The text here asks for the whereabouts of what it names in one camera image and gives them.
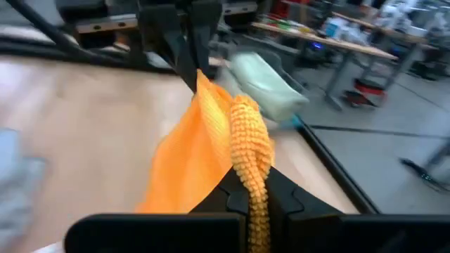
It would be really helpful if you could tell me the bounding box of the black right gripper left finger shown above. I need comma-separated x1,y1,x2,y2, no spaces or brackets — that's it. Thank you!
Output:
65,167,252,253

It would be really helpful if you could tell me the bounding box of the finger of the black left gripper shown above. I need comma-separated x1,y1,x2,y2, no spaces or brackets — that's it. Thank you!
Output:
191,24,212,77
161,30,198,93

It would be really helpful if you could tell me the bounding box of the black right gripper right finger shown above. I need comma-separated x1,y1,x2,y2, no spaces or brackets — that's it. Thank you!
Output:
265,167,450,253

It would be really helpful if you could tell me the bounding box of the orange microfiber towel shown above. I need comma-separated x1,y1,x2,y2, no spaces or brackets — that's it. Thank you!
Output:
135,69,276,253

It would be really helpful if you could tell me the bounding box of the grey waffle microfiber towel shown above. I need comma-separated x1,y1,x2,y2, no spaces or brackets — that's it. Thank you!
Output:
0,128,49,253

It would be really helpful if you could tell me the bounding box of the clear plastic tray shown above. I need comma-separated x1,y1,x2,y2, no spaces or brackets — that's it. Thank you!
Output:
210,45,311,124

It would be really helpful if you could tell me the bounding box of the wooden background table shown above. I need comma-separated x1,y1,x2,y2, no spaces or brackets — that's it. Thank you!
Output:
251,20,399,112
330,10,430,89

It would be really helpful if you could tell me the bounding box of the red black wheeled base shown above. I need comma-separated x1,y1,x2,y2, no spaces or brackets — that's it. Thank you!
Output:
343,79,387,108

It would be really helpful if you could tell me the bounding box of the black aluminium table frame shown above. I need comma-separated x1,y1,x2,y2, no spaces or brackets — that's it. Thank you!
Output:
0,0,381,215

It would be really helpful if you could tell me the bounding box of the silver perforated rail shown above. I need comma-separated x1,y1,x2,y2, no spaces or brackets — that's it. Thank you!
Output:
75,15,139,34

